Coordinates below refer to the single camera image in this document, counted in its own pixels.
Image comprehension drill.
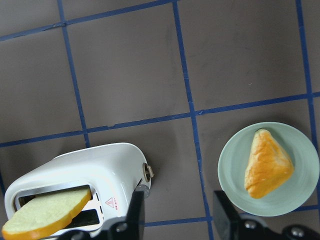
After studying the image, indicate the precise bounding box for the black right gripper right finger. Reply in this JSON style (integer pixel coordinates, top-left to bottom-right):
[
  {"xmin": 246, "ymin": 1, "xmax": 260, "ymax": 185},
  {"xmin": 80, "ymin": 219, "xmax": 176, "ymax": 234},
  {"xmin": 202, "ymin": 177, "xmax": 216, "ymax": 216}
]
[{"xmin": 212, "ymin": 190, "xmax": 249, "ymax": 240}]

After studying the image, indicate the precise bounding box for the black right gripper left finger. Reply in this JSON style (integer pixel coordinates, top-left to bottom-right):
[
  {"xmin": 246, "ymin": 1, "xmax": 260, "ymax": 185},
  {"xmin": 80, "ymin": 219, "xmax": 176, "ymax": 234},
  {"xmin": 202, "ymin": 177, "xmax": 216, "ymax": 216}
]
[{"xmin": 99, "ymin": 191, "xmax": 145, "ymax": 240}]

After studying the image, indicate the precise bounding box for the white two-slot toaster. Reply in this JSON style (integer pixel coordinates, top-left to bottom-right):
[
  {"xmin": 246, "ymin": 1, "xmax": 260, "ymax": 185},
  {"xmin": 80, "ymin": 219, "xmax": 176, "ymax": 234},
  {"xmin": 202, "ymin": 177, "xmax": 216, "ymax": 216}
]
[{"xmin": 4, "ymin": 142, "xmax": 154, "ymax": 240}]

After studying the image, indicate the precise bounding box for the light green plate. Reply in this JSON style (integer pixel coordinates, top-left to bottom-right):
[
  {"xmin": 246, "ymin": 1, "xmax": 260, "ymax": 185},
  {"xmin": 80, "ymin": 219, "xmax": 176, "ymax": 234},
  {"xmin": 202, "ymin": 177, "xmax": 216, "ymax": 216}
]
[{"xmin": 217, "ymin": 122, "xmax": 320, "ymax": 217}]

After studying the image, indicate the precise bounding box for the triangular golden pastry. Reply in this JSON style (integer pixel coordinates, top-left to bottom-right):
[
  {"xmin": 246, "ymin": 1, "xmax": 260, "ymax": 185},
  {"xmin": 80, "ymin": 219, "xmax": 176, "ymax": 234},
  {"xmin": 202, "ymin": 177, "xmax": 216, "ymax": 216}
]
[{"xmin": 244, "ymin": 129, "xmax": 295, "ymax": 199}]

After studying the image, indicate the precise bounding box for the yellow bread slice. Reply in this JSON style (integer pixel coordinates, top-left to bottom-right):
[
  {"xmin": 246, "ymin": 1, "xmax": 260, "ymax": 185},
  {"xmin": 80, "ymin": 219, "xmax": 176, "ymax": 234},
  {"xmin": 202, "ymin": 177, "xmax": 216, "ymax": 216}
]
[{"xmin": 1, "ymin": 186, "xmax": 92, "ymax": 240}]

